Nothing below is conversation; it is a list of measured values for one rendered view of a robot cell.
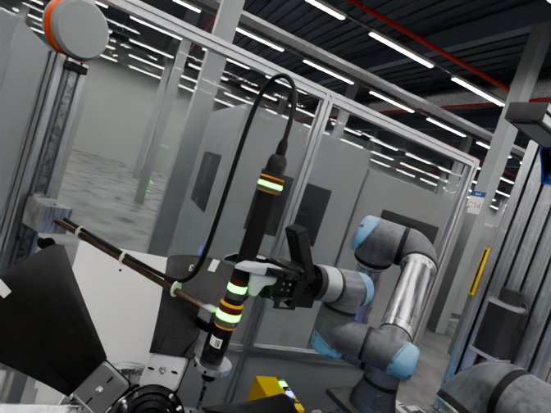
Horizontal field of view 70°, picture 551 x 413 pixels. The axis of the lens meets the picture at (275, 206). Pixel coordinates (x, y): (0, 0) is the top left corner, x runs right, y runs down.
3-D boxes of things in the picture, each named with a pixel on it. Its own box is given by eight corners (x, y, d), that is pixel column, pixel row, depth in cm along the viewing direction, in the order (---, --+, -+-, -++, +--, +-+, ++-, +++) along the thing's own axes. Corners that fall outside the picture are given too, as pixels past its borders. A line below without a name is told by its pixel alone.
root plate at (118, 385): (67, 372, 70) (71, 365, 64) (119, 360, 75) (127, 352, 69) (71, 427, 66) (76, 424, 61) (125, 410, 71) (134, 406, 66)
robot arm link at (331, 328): (352, 372, 81) (369, 324, 81) (303, 348, 86) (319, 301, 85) (358, 360, 89) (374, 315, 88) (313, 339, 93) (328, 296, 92)
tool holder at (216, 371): (177, 356, 71) (193, 306, 71) (202, 348, 77) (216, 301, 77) (213, 382, 67) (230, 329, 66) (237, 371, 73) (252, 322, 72)
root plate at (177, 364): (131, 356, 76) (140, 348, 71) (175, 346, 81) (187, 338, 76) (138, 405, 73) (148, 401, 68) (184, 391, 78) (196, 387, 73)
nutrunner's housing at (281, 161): (193, 376, 71) (270, 135, 68) (207, 370, 75) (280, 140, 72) (208, 388, 69) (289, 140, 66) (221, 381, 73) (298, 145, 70)
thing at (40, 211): (17, 222, 102) (26, 192, 101) (44, 224, 108) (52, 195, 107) (38, 236, 97) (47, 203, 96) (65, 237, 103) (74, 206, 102)
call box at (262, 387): (244, 406, 121) (254, 374, 120) (272, 406, 125) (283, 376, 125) (262, 443, 106) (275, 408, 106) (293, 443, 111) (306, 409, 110)
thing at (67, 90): (1, 284, 105) (64, 59, 101) (20, 283, 109) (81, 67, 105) (6, 288, 103) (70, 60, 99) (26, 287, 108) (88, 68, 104)
